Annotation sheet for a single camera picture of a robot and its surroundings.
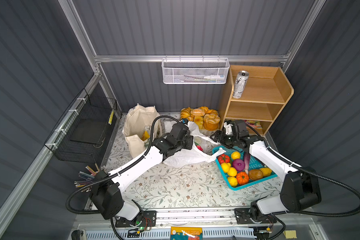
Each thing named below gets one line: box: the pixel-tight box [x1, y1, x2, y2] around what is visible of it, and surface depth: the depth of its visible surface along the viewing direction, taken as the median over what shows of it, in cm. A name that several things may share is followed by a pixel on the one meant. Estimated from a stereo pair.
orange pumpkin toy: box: [236, 171, 250, 185], surface depth 83 cm
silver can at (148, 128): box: [143, 124, 152, 139], surface depth 107 cm
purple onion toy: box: [232, 158, 245, 171], surface depth 88 cm
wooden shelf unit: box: [219, 65, 294, 136], surface depth 91 cm
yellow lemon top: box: [231, 151, 241, 160], surface depth 93 cm
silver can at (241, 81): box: [232, 70, 250, 99], surface depth 78 cm
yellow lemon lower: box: [228, 176, 238, 188], surface depth 83 cm
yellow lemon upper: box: [221, 162, 231, 173], surface depth 86 cm
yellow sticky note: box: [283, 230, 298, 239], surface depth 69 cm
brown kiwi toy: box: [248, 169, 264, 181], surface depth 82 cm
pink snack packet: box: [244, 120, 263, 130], surface depth 110 cm
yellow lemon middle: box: [227, 167, 238, 177], surface depth 86 cm
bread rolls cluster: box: [180, 106, 221, 131], surface depth 113 cm
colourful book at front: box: [170, 226, 203, 240], surface depth 71 cm
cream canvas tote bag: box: [122, 103, 163, 159], surface depth 93 cm
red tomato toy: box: [218, 154, 231, 165], surface depth 90 cm
